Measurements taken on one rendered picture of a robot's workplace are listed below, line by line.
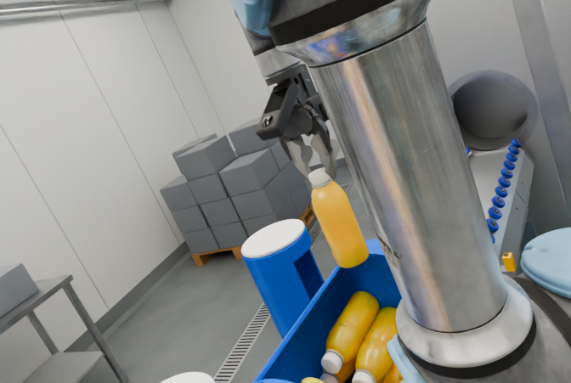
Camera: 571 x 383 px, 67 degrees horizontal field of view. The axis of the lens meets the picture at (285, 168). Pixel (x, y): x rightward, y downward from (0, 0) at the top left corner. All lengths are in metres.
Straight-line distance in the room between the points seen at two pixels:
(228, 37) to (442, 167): 5.75
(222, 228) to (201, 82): 2.65
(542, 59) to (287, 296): 1.16
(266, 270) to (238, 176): 2.36
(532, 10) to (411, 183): 1.03
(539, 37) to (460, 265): 1.02
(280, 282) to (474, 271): 1.38
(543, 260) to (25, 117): 4.31
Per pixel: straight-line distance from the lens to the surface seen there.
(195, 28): 6.26
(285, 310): 1.78
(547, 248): 0.50
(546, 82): 1.34
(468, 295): 0.37
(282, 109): 0.72
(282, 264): 1.67
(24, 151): 4.40
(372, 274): 1.05
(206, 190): 4.25
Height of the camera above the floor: 1.68
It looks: 14 degrees down
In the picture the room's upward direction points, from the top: 23 degrees counter-clockwise
